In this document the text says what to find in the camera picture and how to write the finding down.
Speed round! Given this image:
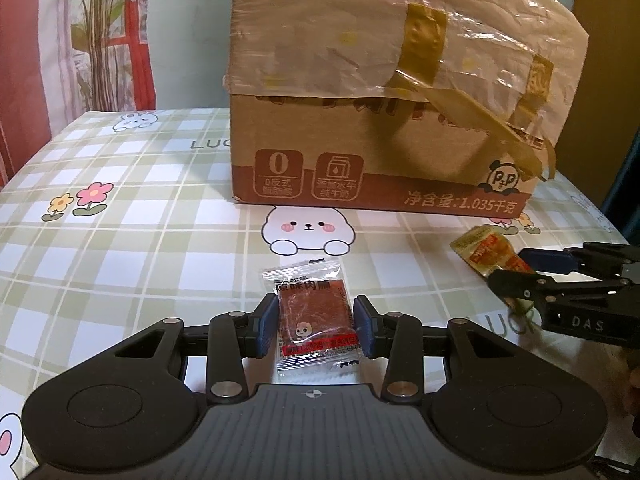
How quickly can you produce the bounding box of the green checked tablecloth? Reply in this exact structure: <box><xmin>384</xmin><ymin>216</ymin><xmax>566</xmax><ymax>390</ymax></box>
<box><xmin>0</xmin><ymin>107</ymin><xmax>626</xmax><ymax>480</ymax></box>

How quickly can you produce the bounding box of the printed wall cloth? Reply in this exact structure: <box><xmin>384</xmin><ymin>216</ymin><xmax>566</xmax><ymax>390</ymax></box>
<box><xmin>0</xmin><ymin>0</ymin><xmax>166</xmax><ymax>186</ymax></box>

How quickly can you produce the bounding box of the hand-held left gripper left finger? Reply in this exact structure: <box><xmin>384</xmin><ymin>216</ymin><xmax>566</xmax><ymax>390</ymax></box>
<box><xmin>115</xmin><ymin>294</ymin><xmax>278</xmax><ymax>405</ymax></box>

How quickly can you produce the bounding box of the brown cardboard box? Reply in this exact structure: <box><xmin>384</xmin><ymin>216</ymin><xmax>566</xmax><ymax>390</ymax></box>
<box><xmin>222</xmin><ymin>0</ymin><xmax>591</xmax><ymax>218</ymax></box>

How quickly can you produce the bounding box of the clear plastic liner bag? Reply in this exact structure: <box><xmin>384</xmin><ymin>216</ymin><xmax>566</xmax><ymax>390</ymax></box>
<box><xmin>222</xmin><ymin>0</ymin><xmax>591</xmax><ymax>181</ymax></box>

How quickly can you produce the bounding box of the yellow snack packet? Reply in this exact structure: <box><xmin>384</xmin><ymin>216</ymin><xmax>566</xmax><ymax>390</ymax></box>
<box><xmin>450</xmin><ymin>225</ymin><xmax>538</xmax><ymax>316</ymax></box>

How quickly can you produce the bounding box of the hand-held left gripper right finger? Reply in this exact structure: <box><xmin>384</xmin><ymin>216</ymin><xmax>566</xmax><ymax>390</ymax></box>
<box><xmin>352</xmin><ymin>296</ymin><xmax>516</xmax><ymax>403</ymax></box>

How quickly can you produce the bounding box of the clear meat jerky packet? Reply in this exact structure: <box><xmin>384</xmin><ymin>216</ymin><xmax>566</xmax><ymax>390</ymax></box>
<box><xmin>262</xmin><ymin>255</ymin><xmax>363</xmax><ymax>378</ymax></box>

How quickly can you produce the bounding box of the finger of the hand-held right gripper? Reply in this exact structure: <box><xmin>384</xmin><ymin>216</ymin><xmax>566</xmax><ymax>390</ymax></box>
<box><xmin>519</xmin><ymin>242</ymin><xmax>640</xmax><ymax>276</ymax></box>
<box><xmin>487</xmin><ymin>269</ymin><xmax>551</xmax><ymax>306</ymax></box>

